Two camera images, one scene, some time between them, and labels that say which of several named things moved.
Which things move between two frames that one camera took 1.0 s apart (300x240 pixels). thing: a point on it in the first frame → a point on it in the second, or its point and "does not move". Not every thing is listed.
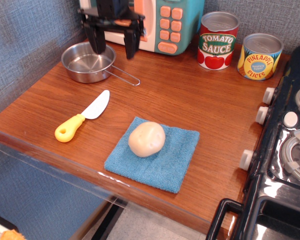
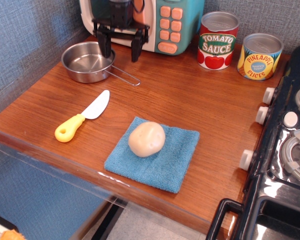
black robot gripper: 112,15 → 121,21
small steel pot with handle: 83,64 does not move
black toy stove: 276,200 does not move
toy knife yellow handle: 66,132 does not move
